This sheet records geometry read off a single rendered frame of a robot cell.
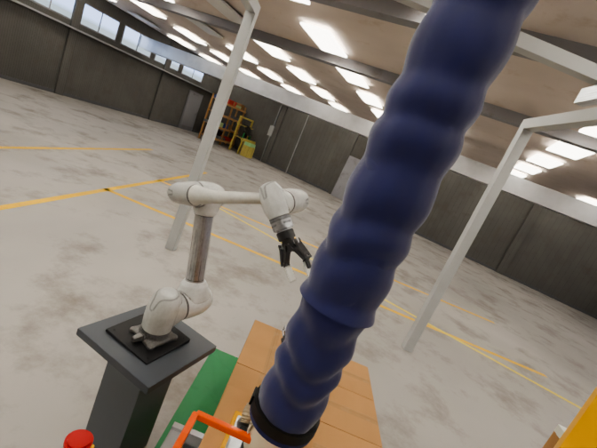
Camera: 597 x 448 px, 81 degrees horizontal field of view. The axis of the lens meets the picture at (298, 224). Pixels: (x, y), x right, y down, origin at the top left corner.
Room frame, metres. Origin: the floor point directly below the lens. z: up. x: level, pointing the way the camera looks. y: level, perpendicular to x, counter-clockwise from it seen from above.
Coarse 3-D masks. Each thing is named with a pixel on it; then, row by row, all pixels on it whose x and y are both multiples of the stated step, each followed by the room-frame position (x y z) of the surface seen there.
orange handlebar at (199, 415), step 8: (192, 416) 0.92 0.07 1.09; (200, 416) 0.94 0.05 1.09; (208, 416) 0.95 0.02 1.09; (192, 424) 0.90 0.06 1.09; (208, 424) 0.94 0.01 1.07; (216, 424) 0.94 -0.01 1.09; (224, 424) 0.94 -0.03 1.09; (184, 432) 0.86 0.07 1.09; (224, 432) 0.94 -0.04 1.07; (232, 432) 0.93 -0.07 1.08; (240, 432) 0.94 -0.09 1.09; (176, 440) 0.83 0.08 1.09; (184, 440) 0.84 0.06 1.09; (248, 440) 0.93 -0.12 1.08
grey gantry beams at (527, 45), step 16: (256, 0) 4.27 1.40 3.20; (400, 0) 2.98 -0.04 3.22; (416, 0) 2.92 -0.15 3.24; (432, 0) 2.92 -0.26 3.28; (528, 48) 2.92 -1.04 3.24; (544, 48) 2.92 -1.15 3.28; (560, 48) 2.92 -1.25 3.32; (560, 64) 2.92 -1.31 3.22; (576, 64) 2.92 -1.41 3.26; (592, 64) 2.92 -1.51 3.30; (592, 80) 2.95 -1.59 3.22; (576, 112) 3.60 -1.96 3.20; (592, 112) 3.38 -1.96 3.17; (528, 128) 4.33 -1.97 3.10; (544, 128) 4.09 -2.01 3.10; (560, 128) 3.88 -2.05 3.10
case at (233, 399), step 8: (232, 392) 1.26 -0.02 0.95; (240, 392) 1.28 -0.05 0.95; (224, 400) 1.20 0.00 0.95; (232, 400) 1.22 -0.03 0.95; (240, 400) 1.24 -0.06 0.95; (248, 400) 1.25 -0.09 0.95; (224, 408) 1.16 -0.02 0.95; (232, 408) 1.18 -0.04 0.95; (240, 408) 1.20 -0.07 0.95; (216, 416) 1.11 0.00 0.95; (224, 416) 1.13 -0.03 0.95; (232, 416) 1.14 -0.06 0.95; (208, 432) 1.03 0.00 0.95; (216, 432) 1.05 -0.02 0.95; (208, 440) 1.00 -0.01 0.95; (216, 440) 1.02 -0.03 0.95; (312, 440) 1.19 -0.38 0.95
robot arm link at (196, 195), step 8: (192, 192) 1.61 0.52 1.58; (200, 192) 1.60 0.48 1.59; (208, 192) 1.59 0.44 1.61; (216, 192) 1.58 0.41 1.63; (224, 192) 1.59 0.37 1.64; (232, 192) 1.60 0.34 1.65; (240, 192) 1.61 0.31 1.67; (248, 192) 1.62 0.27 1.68; (296, 192) 1.54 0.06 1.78; (304, 192) 1.60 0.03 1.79; (192, 200) 1.61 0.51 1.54; (200, 200) 1.60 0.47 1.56; (208, 200) 1.58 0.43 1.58; (216, 200) 1.57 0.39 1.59; (224, 200) 1.58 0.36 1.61; (232, 200) 1.58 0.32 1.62; (240, 200) 1.59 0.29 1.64; (248, 200) 1.60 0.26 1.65; (256, 200) 1.60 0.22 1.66; (296, 200) 1.50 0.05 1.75; (304, 200) 1.56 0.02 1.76; (296, 208) 1.51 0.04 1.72; (304, 208) 1.58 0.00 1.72
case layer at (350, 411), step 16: (256, 320) 2.60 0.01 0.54; (256, 336) 2.39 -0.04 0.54; (272, 336) 2.47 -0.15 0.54; (256, 352) 2.20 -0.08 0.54; (272, 352) 2.27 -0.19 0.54; (240, 368) 1.97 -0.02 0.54; (256, 368) 2.03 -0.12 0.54; (352, 368) 2.50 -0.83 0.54; (240, 384) 1.84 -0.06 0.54; (256, 384) 1.89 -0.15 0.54; (352, 384) 2.30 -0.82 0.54; (368, 384) 2.38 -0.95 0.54; (336, 400) 2.06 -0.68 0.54; (352, 400) 2.12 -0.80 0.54; (368, 400) 2.20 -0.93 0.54; (336, 416) 1.91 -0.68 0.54; (352, 416) 1.97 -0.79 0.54; (368, 416) 2.03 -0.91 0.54; (320, 432) 1.73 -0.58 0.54; (336, 432) 1.78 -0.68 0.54; (352, 432) 1.83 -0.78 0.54; (368, 432) 1.89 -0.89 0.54
